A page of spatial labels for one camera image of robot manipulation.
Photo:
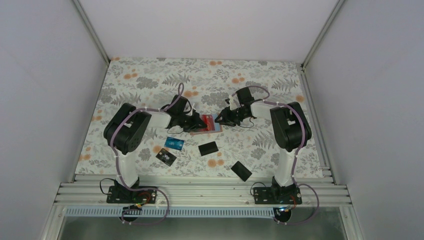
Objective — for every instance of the red VIP card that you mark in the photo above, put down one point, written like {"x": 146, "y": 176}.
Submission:
{"x": 204, "y": 130}
{"x": 209, "y": 121}

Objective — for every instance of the brown leather card holder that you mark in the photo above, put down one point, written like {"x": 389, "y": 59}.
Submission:
{"x": 218, "y": 127}

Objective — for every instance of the aluminium rail frame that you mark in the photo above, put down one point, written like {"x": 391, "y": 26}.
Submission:
{"x": 184, "y": 196}

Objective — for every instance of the black card centre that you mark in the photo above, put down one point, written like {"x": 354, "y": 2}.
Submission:
{"x": 208, "y": 148}

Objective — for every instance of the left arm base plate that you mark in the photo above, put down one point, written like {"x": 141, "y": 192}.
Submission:
{"x": 121, "y": 195}

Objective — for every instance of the blue card upper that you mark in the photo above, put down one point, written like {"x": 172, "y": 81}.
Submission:
{"x": 174, "y": 143}

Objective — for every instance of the floral table mat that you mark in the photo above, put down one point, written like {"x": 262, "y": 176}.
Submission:
{"x": 153, "y": 82}

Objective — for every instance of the black VIP card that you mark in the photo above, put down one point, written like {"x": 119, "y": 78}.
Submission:
{"x": 166, "y": 157}

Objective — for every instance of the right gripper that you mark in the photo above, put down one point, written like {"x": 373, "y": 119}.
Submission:
{"x": 226, "y": 118}

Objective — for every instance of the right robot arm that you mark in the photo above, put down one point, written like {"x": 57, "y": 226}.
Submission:
{"x": 291, "y": 129}

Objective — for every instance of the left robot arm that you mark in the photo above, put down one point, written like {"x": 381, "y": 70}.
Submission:
{"x": 126, "y": 129}

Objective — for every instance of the black card right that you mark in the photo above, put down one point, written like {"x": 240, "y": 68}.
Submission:
{"x": 241, "y": 171}

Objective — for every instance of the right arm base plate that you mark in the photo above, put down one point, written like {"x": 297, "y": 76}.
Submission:
{"x": 267, "y": 196}

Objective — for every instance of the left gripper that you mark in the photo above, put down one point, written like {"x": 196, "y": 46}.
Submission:
{"x": 194, "y": 126}

